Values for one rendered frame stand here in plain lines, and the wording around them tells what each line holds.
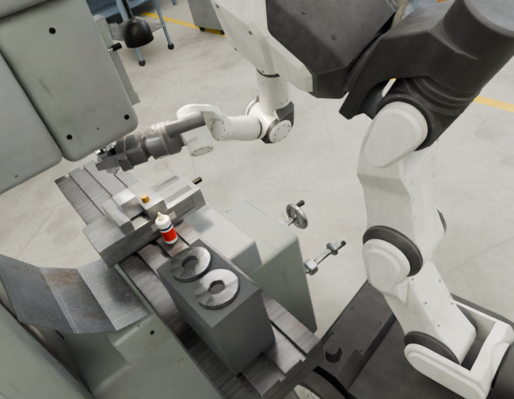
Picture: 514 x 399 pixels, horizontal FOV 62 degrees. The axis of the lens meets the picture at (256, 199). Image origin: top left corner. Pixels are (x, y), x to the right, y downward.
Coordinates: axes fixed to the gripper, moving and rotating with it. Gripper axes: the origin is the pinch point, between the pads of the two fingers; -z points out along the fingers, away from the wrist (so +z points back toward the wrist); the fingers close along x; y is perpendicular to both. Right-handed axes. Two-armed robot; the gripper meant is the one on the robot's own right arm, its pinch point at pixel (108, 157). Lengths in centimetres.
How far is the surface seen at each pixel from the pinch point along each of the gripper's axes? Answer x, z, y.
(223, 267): 36.7, 20.2, 13.1
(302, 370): 52, 29, 37
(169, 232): 3.4, 6.1, 27.1
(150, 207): -2.4, 3.2, 20.6
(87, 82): 8.4, 6.0, -22.5
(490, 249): -22, 138, 126
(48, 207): -184, -108, 122
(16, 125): 17.0, -7.9, -21.8
